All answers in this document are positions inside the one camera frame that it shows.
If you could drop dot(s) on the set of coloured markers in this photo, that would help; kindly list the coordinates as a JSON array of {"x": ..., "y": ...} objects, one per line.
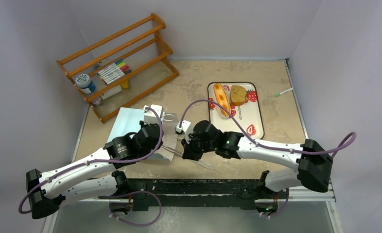
[{"x": 114, "y": 71}]

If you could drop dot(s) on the white flat box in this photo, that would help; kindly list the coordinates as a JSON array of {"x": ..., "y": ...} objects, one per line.
[{"x": 111, "y": 92}]

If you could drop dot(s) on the white blue paper bag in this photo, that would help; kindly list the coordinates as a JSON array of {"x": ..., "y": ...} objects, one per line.
[{"x": 127, "y": 123}]

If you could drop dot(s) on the orange wooden shelf rack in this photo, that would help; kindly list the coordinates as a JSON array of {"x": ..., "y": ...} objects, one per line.
[{"x": 142, "y": 47}]

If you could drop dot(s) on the metal kitchen tongs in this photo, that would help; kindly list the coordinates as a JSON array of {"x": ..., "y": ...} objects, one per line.
[{"x": 180, "y": 154}]

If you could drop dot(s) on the brown fake bread slice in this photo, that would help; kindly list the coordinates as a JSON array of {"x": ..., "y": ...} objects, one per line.
[{"x": 238, "y": 95}]

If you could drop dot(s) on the green cap white marker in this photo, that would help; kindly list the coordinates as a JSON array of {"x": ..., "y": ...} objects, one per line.
[{"x": 283, "y": 92}]

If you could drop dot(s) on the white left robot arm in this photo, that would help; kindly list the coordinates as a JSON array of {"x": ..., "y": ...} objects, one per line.
[{"x": 47, "y": 190}]

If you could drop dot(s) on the yellow small bottle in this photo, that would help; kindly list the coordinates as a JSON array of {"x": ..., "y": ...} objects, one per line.
[{"x": 124, "y": 84}]

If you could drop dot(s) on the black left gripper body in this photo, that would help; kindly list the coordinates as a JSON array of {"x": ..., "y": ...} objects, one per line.
[{"x": 143, "y": 124}]

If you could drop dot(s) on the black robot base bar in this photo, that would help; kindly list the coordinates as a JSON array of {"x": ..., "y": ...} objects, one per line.
[{"x": 243, "y": 194}]

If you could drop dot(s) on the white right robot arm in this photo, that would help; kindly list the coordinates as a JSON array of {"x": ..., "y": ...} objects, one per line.
[{"x": 305, "y": 164}]

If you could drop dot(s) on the long orange fake bread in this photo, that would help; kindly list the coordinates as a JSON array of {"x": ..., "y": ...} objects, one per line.
[{"x": 220, "y": 96}]

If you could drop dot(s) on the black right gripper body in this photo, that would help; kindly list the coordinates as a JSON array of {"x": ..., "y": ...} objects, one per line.
[{"x": 188, "y": 150}]

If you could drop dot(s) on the blue lid white jar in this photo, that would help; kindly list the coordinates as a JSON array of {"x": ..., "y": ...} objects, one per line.
[{"x": 85, "y": 84}]

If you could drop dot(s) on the white strawberry enamel tray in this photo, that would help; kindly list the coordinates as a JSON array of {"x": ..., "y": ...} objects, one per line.
[{"x": 247, "y": 115}]

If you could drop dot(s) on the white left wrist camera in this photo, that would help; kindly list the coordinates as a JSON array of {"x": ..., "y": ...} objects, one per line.
[{"x": 153, "y": 113}]

